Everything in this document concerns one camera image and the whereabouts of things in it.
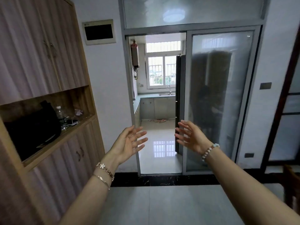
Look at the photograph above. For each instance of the teal speckled countertop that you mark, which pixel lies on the teal speckled countertop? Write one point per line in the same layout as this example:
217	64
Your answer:
145	96

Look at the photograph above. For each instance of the grey kitchen base cabinets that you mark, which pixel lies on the grey kitchen base cabinets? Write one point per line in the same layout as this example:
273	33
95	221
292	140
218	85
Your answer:
154	107

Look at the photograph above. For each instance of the person's left hand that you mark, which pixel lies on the person's left hand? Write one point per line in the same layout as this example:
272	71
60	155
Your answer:
126	147

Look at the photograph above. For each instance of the dark wall socket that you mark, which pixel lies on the dark wall socket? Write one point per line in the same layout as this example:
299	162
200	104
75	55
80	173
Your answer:
249	155

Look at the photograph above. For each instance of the person's left forearm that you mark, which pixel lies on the person's left forearm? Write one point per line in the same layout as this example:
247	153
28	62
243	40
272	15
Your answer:
86	201

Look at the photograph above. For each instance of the small pink item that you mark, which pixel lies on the small pink item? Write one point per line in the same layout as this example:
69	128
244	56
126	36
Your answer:
79	112

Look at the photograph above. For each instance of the steel faucet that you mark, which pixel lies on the steel faucet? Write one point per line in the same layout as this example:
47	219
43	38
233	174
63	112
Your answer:
169	89

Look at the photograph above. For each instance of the barred kitchen window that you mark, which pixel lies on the barred kitchen window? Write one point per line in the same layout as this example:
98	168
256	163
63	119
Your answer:
161	67

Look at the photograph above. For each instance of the clear plastic water bottle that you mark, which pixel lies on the clear plastic water bottle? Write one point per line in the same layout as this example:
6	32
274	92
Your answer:
61	117

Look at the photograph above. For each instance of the black bag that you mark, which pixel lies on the black bag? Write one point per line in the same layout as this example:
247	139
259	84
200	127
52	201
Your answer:
32	133

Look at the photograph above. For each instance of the steel sink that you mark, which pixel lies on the steel sink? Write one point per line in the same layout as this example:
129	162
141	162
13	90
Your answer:
166	94

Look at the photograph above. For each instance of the person's right forearm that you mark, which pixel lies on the person's right forearm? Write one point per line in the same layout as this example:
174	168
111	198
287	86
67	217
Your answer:
241	185

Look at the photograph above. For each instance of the dark wood partition screen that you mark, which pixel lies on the dark wood partition screen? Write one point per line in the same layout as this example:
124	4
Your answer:
280	107

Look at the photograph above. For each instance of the patterned floor cloth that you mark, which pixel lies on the patterned floor cloth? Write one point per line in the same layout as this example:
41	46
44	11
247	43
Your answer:
159	120

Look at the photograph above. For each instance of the thin gold bangle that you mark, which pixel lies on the thin gold bangle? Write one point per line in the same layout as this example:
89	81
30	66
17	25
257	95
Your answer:
103	179

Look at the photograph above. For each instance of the small black case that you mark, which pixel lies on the small black case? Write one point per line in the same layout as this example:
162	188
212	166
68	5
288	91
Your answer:
72	121

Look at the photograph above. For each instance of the dark wall switch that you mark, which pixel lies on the dark wall switch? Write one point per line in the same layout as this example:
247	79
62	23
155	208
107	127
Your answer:
265	85

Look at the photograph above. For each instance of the white wall panel box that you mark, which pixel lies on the white wall panel box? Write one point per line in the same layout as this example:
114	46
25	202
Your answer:
98	32

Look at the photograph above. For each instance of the person's right hand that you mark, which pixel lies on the person's right hand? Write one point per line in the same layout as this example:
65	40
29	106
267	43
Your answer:
193	138

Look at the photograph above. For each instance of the wooden wall cabinet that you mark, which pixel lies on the wooden wall cabinet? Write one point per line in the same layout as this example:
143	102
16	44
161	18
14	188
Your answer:
35	44

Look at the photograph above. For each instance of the round ceiling lamp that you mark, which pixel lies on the round ceiling lamp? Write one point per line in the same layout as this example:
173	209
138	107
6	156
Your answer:
174	15

